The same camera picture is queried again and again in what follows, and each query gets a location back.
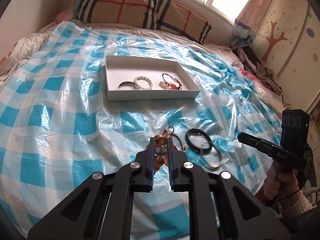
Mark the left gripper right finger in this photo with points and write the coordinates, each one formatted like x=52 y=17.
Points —
x=220 y=207

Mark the wardrobe with tree decal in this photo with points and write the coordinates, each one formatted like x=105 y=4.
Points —
x=287 y=43

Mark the pearl flower brooch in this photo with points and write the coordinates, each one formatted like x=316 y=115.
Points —
x=167 y=86

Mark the pile of dark clothes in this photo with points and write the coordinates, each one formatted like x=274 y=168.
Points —
x=253 y=65

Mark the pink cartoon curtain right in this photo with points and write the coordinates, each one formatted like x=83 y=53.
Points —
x=247 y=23

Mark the person's right hand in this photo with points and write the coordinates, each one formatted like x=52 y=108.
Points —
x=281 y=186

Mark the patterned wide bangle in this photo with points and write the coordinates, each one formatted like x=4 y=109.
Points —
x=211 y=156

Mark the plaid beige pillow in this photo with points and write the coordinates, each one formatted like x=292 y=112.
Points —
x=164 y=15

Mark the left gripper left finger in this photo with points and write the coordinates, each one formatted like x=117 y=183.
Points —
x=100 y=207

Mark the right forearm knit sleeve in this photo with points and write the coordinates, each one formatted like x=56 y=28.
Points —
x=301 y=206

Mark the silver metal bangle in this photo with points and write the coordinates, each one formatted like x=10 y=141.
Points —
x=128 y=85

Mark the white shallow cardboard box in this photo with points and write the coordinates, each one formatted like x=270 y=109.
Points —
x=147 y=73

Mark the blue checkered plastic sheet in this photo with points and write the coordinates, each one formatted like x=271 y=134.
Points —
x=57 y=126

